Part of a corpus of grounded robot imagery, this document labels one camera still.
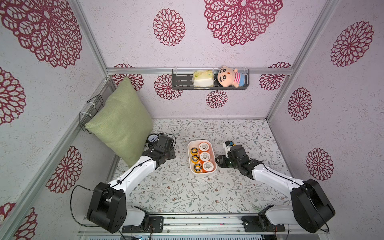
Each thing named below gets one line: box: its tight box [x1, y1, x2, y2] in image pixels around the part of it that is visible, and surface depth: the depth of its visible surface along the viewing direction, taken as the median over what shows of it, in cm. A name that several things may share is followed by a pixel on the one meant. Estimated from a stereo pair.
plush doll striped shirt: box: [217, 65, 246, 88], surface depth 88 cm
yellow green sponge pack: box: [192, 70, 215, 87], surface depth 92 cm
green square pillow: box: [85, 77, 153, 167], surface depth 81 cm
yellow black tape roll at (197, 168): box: [193, 163, 202, 173], surface depth 94 cm
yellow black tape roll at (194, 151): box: [190, 147, 199, 156], surface depth 102 cm
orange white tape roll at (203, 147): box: [198, 141, 210, 155], surface depth 101 cm
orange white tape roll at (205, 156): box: [200, 151, 211, 162], surface depth 96 cm
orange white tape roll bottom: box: [202, 161, 214, 172], surface depth 91 cm
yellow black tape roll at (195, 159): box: [191, 155, 200, 164], surface depth 98 cm
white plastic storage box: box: [187, 139, 217, 175], surface depth 97 cm
